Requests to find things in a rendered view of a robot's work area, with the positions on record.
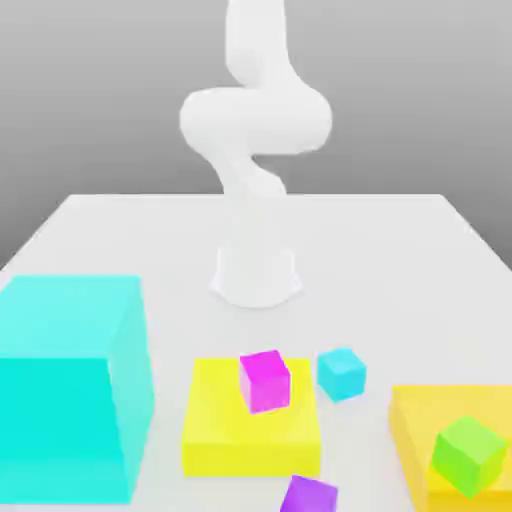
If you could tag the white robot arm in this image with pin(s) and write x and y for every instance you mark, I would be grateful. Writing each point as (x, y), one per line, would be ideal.
(256, 120)

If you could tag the small magenta cube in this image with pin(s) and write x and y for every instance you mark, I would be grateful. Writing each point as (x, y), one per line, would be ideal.
(266, 384)

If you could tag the small cyan cube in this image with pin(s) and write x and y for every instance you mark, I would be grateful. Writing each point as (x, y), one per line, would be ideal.
(342, 376)

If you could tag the small purple cube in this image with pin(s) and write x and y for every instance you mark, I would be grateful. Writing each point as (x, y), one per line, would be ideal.
(308, 496)

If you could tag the small green cube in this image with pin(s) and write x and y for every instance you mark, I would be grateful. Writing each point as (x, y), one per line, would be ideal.
(468, 456)

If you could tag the large yellow box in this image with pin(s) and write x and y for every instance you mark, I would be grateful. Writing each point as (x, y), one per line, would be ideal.
(224, 432)

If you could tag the large orange box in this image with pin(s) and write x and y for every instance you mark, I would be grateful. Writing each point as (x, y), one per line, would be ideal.
(416, 416)

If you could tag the large cyan box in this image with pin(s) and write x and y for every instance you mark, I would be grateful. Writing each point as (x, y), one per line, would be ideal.
(60, 420)

